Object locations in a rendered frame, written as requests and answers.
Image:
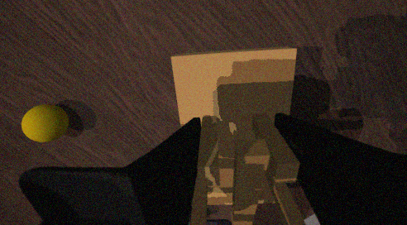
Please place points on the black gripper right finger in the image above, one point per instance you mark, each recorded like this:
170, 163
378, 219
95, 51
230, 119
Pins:
346, 182

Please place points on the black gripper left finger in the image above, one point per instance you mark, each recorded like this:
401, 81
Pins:
156, 189

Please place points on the yellow ball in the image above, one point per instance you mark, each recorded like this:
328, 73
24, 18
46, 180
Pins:
45, 122

